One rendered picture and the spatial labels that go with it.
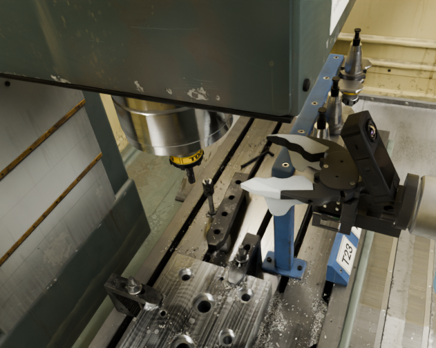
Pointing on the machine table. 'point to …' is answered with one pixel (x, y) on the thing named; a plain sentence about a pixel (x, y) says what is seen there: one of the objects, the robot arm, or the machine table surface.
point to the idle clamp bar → (236, 198)
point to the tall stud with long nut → (209, 195)
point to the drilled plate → (249, 317)
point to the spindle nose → (169, 126)
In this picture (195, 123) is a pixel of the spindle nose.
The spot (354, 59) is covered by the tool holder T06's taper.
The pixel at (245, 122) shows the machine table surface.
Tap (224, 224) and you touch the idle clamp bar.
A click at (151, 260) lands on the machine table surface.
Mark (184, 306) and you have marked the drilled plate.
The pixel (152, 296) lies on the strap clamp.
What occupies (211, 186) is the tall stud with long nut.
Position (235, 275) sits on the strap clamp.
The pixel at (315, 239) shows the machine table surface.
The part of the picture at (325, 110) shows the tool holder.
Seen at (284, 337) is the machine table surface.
